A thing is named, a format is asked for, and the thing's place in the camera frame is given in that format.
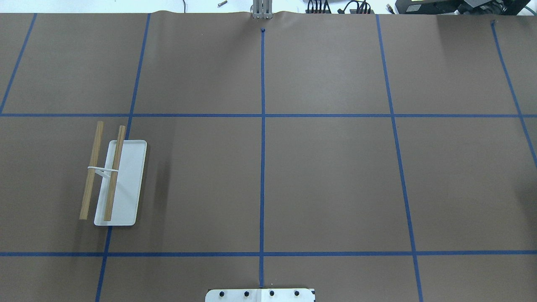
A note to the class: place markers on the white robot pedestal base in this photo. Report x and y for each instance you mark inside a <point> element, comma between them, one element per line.
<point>261,295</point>

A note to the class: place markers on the white towel rack with wooden bars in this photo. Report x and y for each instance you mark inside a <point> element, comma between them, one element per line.
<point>122,178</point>

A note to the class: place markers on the black monitor base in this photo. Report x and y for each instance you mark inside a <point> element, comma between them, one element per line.
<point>463,7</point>

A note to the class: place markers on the aluminium frame post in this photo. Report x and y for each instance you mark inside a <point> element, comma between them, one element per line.
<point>262,9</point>

